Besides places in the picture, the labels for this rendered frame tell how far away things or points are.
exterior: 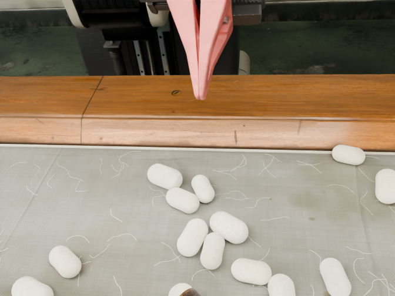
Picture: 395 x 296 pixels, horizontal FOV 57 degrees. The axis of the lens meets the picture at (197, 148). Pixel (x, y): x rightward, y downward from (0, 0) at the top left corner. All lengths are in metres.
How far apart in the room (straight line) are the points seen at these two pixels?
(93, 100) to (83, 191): 0.13
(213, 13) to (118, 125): 0.20
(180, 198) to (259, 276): 0.10
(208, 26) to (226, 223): 0.16
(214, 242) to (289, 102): 0.20
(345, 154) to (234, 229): 0.15
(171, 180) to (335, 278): 0.17
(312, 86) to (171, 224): 0.24
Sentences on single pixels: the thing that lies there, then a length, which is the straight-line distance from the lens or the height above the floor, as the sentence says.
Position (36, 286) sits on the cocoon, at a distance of 0.33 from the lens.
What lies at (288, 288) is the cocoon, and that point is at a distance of 0.29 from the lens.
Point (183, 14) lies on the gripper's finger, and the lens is 0.28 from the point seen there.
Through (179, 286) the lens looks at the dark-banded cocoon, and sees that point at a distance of 0.29.
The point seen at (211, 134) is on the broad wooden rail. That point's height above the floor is 0.75.
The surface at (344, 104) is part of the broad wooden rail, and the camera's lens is 0.44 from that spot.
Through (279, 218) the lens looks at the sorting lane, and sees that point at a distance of 0.35.
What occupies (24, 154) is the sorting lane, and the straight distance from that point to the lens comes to 0.47.
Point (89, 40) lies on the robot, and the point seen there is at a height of 0.48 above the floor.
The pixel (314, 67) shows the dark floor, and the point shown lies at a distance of 1.97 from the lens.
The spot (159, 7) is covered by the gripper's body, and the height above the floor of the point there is 0.89.
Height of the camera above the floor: 1.02
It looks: 44 degrees down
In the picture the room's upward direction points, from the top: 6 degrees counter-clockwise
